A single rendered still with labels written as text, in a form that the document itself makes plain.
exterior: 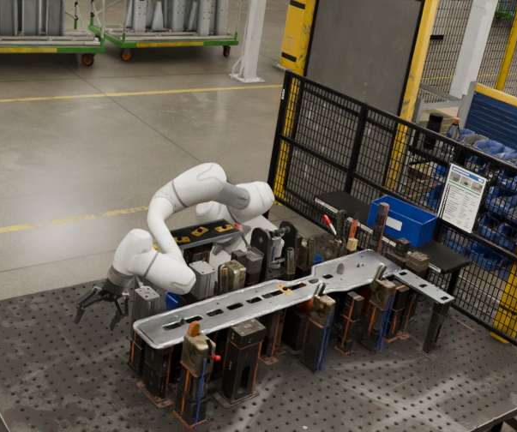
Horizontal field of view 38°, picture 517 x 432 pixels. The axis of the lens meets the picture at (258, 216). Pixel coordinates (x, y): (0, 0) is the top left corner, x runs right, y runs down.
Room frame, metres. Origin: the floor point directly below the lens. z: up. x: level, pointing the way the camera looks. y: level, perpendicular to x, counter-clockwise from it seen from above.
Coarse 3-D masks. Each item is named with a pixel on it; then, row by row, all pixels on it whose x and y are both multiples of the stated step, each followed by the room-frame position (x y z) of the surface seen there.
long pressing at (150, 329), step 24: (336, 264) 3.08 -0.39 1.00; (360, 264) 3.12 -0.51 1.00; (264, 288) 2.76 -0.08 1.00; (312, 288) 2.83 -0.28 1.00; (336, 288) 2.87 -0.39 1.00; (168, 312) 2.46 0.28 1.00; (192, 312) 2.49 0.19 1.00; (240, 312) 2.55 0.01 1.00; (264, 312) 2.58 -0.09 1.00; (144, 336) 2.28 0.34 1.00; (168, 336) 2.30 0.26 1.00
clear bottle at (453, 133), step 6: (456, 120) 3.60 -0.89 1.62; (450, 126) 3.61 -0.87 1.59; (456, 126) 3.60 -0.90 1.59; (450, 132) 3.59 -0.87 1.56; (456, 132) 3.59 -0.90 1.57; (450, 138) 3.59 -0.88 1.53; (456, 138) 3.59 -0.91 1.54; (444, 144) 3.61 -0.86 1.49; (450, 150) 3.59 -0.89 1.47; (450, 156) 3.59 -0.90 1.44
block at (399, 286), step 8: (400, 288) 2.99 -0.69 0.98; (408, 288) 3.00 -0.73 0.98; (400, 296) 2.96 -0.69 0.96; (400, 304) 2.97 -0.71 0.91; (392, 312) 2.98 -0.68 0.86; (400, 312) 3.00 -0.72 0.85; (392, 320) 2.97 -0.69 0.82; (384, 328) 2.99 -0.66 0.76; (392, 328) 2.97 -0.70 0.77; (384, 336) 2.98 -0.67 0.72; (392, 336) 2.98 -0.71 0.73
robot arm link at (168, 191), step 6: (168, 186) 2.82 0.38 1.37; (156, 192) 2.84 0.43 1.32; (162, 192) 2.80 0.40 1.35; (168, 192) 2.80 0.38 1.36; (174, 192) 2.79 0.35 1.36; (168, 198) 2.77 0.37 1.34; (174, 198) 2.78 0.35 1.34; (174, 204) 2.78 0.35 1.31; (180, 204) 2.79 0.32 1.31; (174, 210) 2.78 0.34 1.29; (180, 210) 2.81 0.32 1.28
